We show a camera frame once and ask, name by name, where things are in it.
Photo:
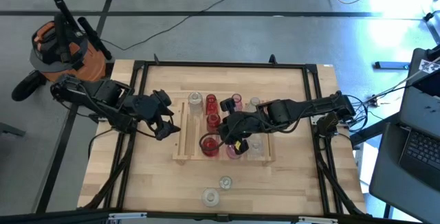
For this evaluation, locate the grey side desk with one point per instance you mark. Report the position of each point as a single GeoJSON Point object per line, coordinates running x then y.
{"type": "Point", "coordinates": [395, 189]}

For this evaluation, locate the black vacuum nozzle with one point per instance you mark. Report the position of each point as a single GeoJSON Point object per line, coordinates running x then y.
{"type": "Point", "coordinates": [27, 86]}

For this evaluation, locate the clear ribbed cylinder vase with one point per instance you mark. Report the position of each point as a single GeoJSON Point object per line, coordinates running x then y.
{"type": "Point", "coordinates": [225, 182]}

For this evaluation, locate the silver beam bracket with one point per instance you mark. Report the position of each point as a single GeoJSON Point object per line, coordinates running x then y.
{"type": "Point", "coordinates": [127, 216]}
{"type": "Point", "coordinates": [318, 220]}

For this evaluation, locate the clear hammered glass vase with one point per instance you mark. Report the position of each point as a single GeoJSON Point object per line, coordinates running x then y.
{"type": "Point", "coordinates": [211, 197]}

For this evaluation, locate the clear textured bottle vase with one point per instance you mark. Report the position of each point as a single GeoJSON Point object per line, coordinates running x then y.
{"type": "Point", "coordinates": [254, 103]}

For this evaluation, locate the pink flared glass vase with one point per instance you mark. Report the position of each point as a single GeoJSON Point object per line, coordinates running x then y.
{"type": "Point", "coordinates": [238, 99]}

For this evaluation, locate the grey laptop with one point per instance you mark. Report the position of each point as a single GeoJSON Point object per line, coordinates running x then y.
{"type": "Point", "coordinates": [423, 107]}

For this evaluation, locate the clear plain glass vase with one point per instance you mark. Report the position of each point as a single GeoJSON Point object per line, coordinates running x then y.
{"type": "Point", "coordinates": [195, 100]}

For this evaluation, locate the black aluminium table frame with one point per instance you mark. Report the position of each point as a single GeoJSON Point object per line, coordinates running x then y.
{"type": "Point", "coordinates": [223, 64]}

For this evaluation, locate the grey floor foot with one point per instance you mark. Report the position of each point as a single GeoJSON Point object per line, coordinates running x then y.
{"type": "Point", "coordinates": [10, 129]}

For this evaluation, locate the clear square glass vase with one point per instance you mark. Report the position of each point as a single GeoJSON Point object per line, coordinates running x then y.
{"type": "Point", "coordinates": [256, 147]}

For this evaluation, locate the black crossbeam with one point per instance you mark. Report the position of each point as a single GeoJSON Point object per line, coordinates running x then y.
{"type": "Point", "coordinates": [51, 218]}

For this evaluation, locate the dark red round vase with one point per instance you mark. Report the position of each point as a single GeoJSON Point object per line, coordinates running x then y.
{"type": "Point", "coordinates": [209, 147]}

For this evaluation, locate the red ribbed glass vase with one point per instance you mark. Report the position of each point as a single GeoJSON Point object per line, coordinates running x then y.
{"type": "Point", "coordinates": [213, 122]}

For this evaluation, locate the orange shop vacuum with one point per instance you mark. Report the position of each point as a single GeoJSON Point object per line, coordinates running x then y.
{"type": "Point", "coordinates": [79, 59]}

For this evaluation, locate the red slim bottle vase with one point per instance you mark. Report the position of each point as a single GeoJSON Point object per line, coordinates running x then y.
{"type": "Point", "coordinates": [211, 104]}

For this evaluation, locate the pink ribbed glass vase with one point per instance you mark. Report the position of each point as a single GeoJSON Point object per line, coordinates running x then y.
{"type": "Point", "coordinates": [232, 153]}

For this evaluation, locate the white marker tag paper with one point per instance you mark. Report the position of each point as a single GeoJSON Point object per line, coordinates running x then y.
{"type": "Point", "coordinates": [429, 66]}

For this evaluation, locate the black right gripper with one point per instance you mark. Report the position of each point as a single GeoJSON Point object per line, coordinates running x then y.
{"type": "Point", "coordinates": [240, 126]}

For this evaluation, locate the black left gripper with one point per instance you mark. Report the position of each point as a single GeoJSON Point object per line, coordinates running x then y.
{"type": "Point", "coordinates": [144, 109]}

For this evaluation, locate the black floor bar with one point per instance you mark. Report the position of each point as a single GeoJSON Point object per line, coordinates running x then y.
{"type": "Point", "coordinates": [392, 65]}

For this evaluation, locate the wooden slatted shelf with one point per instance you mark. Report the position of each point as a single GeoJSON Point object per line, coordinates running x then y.
{"type": "Point", "coordinates": [187, 141]}

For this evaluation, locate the black frame clamp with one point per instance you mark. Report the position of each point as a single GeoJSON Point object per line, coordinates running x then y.
{"type": "Point", "coordinates": [272, 59]}
{"type": "Point", "coordinates": [156, 60]}

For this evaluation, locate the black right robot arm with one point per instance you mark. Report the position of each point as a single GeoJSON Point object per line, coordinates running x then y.
{"type": "Point", "coordinates": [309, 105]}

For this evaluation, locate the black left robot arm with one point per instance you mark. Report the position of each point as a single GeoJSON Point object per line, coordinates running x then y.
{"type": "Point", "coordinates": [99, 97]}

